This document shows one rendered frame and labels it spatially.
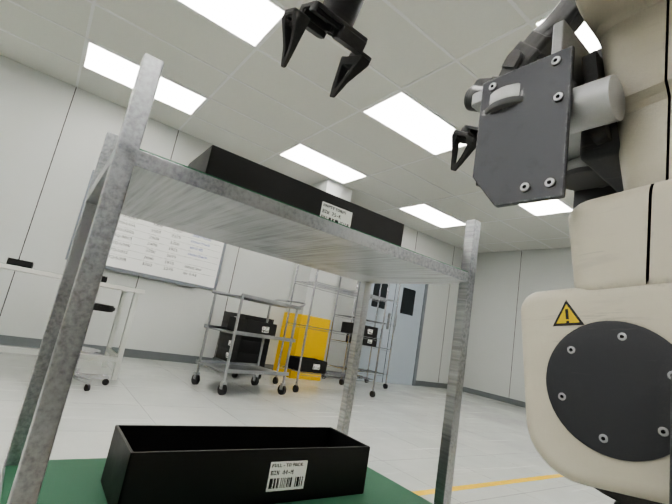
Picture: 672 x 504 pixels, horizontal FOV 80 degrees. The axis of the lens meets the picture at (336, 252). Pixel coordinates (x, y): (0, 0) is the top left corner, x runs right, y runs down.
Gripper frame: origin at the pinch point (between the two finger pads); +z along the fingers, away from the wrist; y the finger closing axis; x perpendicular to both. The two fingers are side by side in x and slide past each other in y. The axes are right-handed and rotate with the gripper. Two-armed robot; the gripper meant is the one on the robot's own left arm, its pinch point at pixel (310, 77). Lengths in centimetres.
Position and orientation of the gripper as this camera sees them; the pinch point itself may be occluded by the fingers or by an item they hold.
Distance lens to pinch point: 71.4
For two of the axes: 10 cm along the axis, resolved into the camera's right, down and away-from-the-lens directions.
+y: -7.8, -2.6, -5.7
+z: -4.3, 8.8, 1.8
